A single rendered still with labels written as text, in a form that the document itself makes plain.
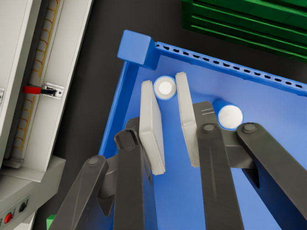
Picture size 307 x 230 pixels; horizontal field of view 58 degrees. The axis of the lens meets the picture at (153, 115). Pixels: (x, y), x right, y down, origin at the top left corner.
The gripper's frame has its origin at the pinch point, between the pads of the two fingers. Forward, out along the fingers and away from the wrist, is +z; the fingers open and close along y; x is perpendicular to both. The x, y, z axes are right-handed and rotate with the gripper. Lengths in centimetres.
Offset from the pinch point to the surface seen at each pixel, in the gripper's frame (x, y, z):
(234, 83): -2.7, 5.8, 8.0
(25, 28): 5.0, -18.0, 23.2
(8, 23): 6.2, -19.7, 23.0
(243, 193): -12.2, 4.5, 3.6
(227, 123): -2.2, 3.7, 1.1
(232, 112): -1.5, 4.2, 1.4
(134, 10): -1, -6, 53
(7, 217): -23.3, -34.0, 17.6
